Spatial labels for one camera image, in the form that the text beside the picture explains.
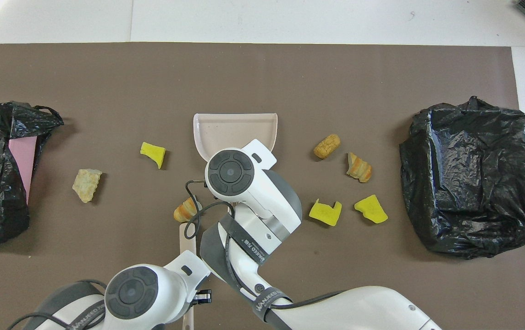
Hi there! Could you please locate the beige hand brush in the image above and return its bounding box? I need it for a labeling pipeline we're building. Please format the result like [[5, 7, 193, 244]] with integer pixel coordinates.
[[179, 222, 198, 330]]

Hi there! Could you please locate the notched yellow sponge piece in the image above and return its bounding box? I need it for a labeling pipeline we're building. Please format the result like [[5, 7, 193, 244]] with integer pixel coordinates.
[[309, 198, 343, 227]]

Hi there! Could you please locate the small yellow sponge piece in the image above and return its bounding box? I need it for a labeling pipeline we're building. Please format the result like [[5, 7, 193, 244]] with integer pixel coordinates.
[[140, 142, 166, 170]]

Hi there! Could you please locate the pale bread chunk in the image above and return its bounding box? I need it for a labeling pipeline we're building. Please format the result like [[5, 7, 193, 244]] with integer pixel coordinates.
[[72, 169, 103, 204]]

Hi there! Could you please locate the beige plastic dustpan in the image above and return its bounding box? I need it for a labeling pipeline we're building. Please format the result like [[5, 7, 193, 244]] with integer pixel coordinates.
[[193, 113, 278, 163]]

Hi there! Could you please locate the brown cork-like nugget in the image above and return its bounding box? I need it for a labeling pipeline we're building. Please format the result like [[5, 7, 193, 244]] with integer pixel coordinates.
[[313, 133, 341, 160]]

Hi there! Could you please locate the striped brown croissant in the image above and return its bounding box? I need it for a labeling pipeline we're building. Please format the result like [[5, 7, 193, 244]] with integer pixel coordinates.
[[346, 152, 373, 183]]

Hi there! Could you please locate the pink plastic bin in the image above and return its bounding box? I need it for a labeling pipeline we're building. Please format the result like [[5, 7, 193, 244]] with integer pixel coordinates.
[[8, 137, 38, 204]]

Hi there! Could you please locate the open black bag lined bin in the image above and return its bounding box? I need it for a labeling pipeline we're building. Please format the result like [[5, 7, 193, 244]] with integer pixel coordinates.
[[399, 96, 525, 260]]

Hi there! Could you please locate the brown table mat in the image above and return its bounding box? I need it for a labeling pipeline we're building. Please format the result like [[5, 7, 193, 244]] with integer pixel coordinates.
[[0, 42, 525, 330]]

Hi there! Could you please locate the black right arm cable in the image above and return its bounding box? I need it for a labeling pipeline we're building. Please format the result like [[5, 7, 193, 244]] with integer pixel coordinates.
[[183, 180, 236, 240]]

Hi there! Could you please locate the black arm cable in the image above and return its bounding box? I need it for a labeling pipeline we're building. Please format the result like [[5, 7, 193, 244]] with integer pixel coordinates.
[[8, 279, 107, 330], [183, 180, 236, 240]]

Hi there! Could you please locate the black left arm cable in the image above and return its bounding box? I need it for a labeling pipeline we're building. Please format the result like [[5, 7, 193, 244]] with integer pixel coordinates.
[[8, 279, 107, 330]]

